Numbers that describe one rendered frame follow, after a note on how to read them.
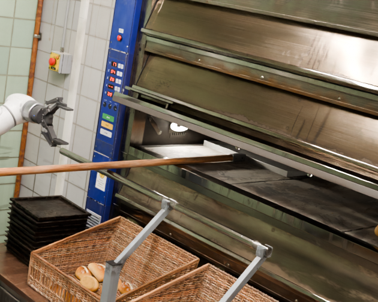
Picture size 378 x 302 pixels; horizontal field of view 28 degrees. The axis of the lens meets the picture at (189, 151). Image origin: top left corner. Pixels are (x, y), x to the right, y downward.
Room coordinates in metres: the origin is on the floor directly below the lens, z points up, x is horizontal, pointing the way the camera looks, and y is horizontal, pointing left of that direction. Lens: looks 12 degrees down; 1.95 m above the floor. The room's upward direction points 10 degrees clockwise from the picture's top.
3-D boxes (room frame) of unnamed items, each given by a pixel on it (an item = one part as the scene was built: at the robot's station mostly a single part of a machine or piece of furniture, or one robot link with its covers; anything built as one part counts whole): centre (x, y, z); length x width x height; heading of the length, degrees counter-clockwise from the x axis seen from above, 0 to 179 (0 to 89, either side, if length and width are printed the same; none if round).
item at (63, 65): (3.83, 0.73, 1.46); 0.10 x 0.07 x 0.10; 45
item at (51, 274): (3.02, 0.24, 0.72); 0.56 x 0.49 x 0.28; 45
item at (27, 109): (3.02, 0.65, 1.34); 0.09 x 0.06 x 0.09; 135
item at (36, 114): (2.97, 0.60, 1.34); 0.09 x 0.07 x 0.08; 45
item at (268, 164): (3.67, -0.39, 1.20); 0.55 x 0.36 x 0.03; 46
